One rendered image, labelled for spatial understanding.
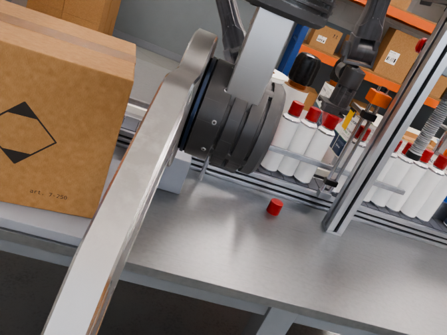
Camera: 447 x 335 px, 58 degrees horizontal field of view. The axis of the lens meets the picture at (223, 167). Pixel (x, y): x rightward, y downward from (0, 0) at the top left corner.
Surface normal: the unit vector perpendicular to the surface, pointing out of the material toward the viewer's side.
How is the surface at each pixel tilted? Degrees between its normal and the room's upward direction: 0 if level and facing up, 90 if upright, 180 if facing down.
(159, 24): 90
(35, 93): 90
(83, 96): 90
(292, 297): 0
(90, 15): 90
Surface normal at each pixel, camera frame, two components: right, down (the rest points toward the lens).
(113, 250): 0.25, -0.45
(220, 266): 0.36, -0.84
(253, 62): -0.07, 0.42
